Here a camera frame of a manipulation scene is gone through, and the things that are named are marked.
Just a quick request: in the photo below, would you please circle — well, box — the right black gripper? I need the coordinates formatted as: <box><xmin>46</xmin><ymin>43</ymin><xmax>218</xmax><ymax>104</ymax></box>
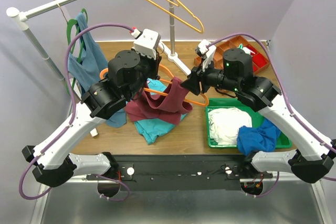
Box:
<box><xmin>180</xmin><ymin>57</ymin><xmax>240</xmax><ymax>96</ymax></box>

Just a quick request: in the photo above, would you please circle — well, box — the orange hanger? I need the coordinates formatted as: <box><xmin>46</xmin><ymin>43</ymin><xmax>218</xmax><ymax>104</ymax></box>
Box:
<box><xmin>99</xmin><ymin>63</ymin><xmax>210</xmax><ymax>108</ymax></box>

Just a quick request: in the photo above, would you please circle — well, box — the maroon tank top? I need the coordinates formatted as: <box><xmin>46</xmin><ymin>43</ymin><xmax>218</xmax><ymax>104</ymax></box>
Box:
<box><xmin>124</xmin><ymin>77</ymin><xmax>193</xmax><ymax>125</ymax></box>

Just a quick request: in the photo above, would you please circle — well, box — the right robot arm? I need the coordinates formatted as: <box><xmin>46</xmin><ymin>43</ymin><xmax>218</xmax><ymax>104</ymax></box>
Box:
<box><xmin>182</xmin><ymin>46</ymin><xmax>335</xmax><ymax>184</ymax></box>

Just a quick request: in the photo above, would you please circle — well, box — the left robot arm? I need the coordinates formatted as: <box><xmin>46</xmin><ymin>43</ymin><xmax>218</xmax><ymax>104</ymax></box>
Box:
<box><xmin>22</xmin><ymin>49</ymin><xmax>162</xmax><ymax>187</ymax></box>

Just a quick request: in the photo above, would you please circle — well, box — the blue-grey hanging tank top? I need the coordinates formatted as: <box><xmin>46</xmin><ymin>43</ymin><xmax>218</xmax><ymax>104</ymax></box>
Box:
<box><xmin>68</xmin><ymin>13</ymin><xmax>127</xmax><ymax>128</ymax></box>

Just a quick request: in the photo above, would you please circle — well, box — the green hanger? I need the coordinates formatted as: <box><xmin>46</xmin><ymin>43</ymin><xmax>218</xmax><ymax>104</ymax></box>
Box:
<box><xmin>66</xmin><ymin>8</ymin><xmax>88</xmax><ymax>96</ymax></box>

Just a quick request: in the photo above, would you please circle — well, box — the white cloth in bin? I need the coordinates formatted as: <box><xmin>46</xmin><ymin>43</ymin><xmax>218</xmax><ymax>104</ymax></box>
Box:
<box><xmin>208</xmin><ymin>108</ymin><xmax>253</xmax><ymax>145</ymax></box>

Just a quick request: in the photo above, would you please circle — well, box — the red cloth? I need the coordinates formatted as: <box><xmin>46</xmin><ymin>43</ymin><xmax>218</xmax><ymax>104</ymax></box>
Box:
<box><xmin>251</xmin><ymin>53</ymin><xmax>269</xmax><ymax>74</ymax></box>

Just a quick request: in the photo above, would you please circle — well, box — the orange compartment tray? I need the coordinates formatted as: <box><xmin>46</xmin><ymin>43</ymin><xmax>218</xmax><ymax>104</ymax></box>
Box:
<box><xmin>193</xmin><ymin>34</ymin><xmax>271</xmax><ymax>76</ymax></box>

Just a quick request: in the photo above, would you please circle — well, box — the turquoise folded shirt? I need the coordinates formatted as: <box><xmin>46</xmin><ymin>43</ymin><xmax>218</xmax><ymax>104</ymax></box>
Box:
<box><xmin>133</xmin><ymin>79</ymin><xmax>187</xmax><ymax>145</ymax></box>

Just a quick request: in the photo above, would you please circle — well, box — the royal blue cloth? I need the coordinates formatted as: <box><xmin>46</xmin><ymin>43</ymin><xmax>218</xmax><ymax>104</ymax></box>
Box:
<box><xmin>237</xmin><ymin>119</ymin><xmax>281</xmax><ymax>156</ymax></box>

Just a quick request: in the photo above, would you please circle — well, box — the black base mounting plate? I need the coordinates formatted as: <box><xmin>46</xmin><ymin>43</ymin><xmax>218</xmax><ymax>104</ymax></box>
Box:
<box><xmin>86</xmin><ymin>154</ymin><xmax>279</xmax><ymax>192</ymax></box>

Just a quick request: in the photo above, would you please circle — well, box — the white clothes rack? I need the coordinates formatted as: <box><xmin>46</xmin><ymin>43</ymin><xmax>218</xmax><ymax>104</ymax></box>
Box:
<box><xmin>6</xmin><ymin>0</ymin><xmax>191</xmax><ymax>83</ymax></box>

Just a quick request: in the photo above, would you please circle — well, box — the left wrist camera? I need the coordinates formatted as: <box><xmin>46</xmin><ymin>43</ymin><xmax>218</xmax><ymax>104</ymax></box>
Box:
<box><xmin>131</xmin><ymin>27</ymin><xmax>161</xmax><ymax>60</ymax></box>

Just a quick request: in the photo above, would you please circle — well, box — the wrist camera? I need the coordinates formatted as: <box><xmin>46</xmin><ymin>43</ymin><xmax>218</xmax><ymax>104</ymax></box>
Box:
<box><xmin>131</xmin><ymin>27</ymin><xmax>161</xmax><ymax>60</ymax></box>
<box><xmin>195</xmin><ymin>39</ymin><xmax>216</xmax><ymax>71</ymax></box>

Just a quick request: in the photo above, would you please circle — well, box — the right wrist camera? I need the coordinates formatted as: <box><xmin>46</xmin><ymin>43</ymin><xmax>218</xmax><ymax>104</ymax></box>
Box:
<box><xmin>195</xmin><ymin>39</ymin><xmax>216</xmax><ymax>71</ymax></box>

